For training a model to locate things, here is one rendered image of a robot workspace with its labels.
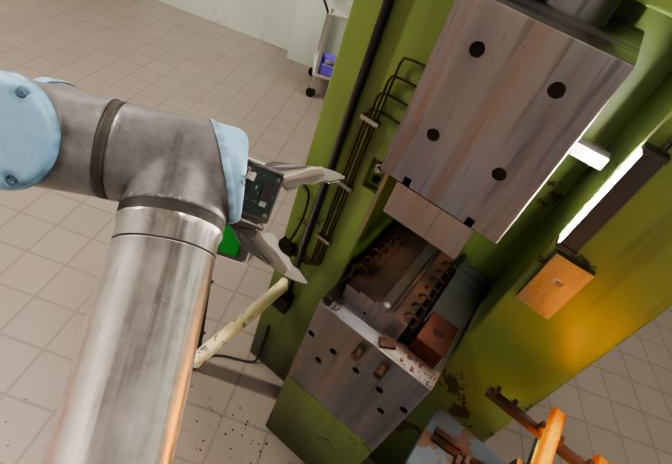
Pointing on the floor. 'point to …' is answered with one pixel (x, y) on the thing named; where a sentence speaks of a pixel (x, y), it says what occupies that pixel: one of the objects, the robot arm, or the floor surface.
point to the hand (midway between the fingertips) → (326, 230)
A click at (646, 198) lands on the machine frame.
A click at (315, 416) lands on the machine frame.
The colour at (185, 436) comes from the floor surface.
